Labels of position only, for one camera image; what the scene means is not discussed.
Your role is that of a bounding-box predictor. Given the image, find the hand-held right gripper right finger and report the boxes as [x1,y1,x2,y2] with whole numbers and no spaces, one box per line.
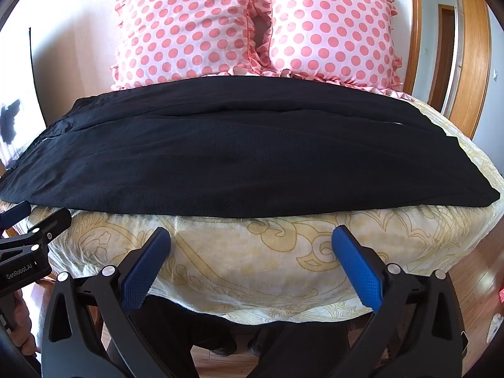
[331,224,469,378]

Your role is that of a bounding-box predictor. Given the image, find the person's right leg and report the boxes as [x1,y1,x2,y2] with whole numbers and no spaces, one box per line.
[247,315,376,378]

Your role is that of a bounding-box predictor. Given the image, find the wooden door frame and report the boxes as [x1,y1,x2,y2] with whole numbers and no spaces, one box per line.
[449,0,493,140]

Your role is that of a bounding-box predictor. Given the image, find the pink polka dot pillow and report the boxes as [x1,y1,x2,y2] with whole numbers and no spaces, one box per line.
[110,0,273,92]
[250,0,405,92]

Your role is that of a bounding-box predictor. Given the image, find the person's left hand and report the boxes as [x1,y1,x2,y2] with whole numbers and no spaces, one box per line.
[8,291,42,357]

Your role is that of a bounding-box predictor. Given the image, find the yellow patterned quilt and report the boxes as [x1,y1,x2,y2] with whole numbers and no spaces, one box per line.
[0,87,504,325]

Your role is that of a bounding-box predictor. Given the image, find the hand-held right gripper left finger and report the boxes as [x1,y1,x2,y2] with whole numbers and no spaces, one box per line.
[41,226,198,378]

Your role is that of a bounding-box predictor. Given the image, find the person's left leg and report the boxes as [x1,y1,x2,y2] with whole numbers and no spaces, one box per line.
[130,295,239,378]

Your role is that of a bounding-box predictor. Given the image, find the flat screen television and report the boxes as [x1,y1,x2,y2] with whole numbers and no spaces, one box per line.
[0,27,45,162]

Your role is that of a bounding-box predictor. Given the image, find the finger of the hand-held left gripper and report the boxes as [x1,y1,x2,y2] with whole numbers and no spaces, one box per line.
[0,201,31,230]
[0,208,72,262]

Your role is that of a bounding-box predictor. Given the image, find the black pants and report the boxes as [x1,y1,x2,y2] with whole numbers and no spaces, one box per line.
[0,76,501,219]

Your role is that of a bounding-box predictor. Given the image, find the wooden headboard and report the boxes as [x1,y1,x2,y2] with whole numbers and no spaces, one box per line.
[338,0,423,96]

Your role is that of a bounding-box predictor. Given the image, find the person's leg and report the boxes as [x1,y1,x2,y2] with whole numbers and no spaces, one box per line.
[130,295,239,378]
[247,315,376,378]

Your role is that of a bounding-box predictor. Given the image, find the wooden door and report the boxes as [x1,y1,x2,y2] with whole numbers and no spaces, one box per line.
[428,4,456,116]

